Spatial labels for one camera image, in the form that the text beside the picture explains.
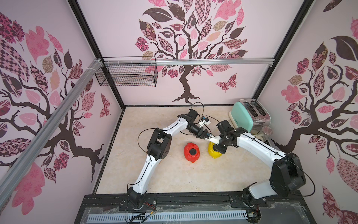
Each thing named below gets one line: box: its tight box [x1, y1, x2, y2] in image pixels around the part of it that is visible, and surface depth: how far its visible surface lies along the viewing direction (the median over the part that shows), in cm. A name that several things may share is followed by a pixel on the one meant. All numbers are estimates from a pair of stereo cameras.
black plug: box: [189, 148, 197, 156], surface depth 85 cm
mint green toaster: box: [228, 98, 272, 136], surface depth 96 cm
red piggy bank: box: [183, 142, 200, 163], surface depth 85 cm
